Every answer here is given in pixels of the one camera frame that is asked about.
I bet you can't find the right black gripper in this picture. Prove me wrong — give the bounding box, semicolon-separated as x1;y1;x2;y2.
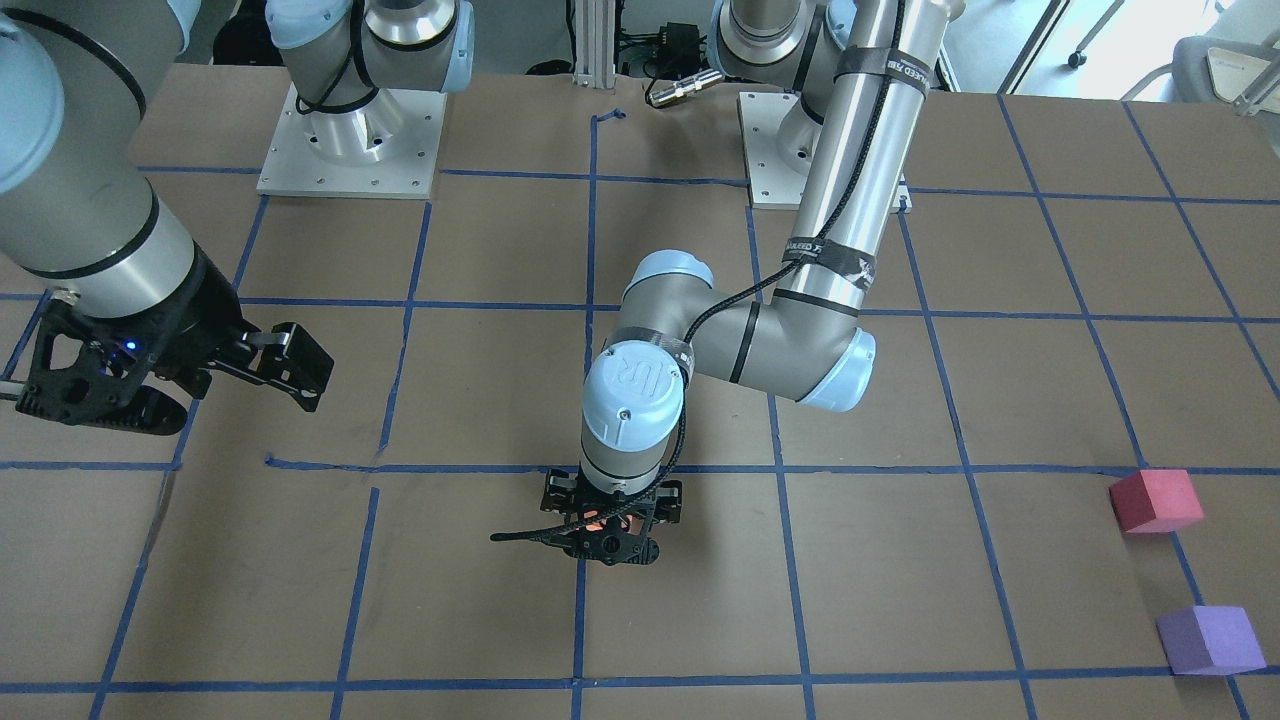
120;250;334;413

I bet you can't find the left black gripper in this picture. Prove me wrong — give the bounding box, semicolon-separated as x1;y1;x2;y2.
541;470;684;527

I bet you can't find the orange foam cube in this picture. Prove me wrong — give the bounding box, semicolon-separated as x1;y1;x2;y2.
581;509;632;533

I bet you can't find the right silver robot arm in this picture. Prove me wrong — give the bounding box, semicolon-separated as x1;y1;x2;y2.
1;1;475;436

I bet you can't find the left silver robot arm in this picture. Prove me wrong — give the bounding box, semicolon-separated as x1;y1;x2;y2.
547;1;965;533

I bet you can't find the brown paper table cover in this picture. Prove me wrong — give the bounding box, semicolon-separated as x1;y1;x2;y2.
3;65;1277;719

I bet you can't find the silver metal connector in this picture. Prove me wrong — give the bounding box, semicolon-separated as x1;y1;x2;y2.
645;68;724;109

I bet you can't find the red foam cube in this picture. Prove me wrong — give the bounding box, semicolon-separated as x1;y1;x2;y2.
1108;468;1204;534

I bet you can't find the purple foam cube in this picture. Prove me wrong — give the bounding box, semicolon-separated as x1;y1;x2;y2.
1156;605;1267;676

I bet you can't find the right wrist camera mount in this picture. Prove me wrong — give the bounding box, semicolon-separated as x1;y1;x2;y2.
3;288;195;436

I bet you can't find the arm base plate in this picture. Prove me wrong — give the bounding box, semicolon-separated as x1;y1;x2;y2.
739;91;820;210
256;88;448;200

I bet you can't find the aluminium frame post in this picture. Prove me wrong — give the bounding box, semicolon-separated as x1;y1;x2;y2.
570;1;620;91

